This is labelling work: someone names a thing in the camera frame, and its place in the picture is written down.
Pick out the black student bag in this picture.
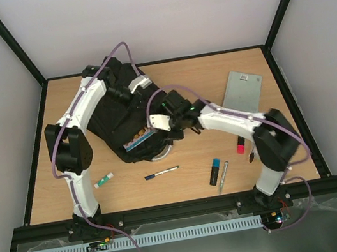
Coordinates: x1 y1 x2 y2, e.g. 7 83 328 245
87 57 173 163

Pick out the dog picture book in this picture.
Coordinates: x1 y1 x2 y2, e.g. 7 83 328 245
123 127 155 152

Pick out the grey notebook with barcode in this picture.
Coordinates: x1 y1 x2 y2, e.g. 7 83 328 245
222 71 262 113

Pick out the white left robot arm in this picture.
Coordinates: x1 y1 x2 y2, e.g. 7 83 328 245
44 57 152 222

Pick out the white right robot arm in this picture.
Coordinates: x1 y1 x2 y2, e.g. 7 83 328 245
148 90 309 208

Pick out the blue highlighter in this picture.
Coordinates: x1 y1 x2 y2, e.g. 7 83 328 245
209 158 220 186

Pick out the blue whiteboard pen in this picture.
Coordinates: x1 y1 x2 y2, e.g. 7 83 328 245
144 166 180 181

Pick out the silver marker pen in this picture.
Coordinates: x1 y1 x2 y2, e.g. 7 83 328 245
218 161 229 195

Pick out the pink highlighter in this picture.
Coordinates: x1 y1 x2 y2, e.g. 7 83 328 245
237 136 245 154

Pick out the green glue stick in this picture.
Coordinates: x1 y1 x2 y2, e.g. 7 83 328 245
94 172 114 188

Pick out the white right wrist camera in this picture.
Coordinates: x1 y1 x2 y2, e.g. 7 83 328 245
149 114 172 132

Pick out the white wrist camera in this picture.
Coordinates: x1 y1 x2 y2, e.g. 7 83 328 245
149 114 172 132
128 75 152 94

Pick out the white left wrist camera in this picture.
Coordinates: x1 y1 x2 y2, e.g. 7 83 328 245
128 75 152 94

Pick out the grey drawstring pouch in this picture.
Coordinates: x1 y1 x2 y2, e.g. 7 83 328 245
248 144 259 163

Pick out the light blue cable duct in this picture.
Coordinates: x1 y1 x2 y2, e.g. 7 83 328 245
32 215 264 252

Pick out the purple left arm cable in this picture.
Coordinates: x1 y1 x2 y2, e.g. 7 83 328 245
32 39 174 252

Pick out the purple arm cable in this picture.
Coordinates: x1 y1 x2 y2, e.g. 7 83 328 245
32 39 174 252
141 64 325 251

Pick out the black front mounting rail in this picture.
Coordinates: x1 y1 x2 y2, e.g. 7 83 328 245
11 175 337 249

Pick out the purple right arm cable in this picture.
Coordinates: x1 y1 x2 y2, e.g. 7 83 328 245
141 64 325 251

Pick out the black left frame post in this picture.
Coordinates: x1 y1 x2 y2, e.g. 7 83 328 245
0 19 47 86

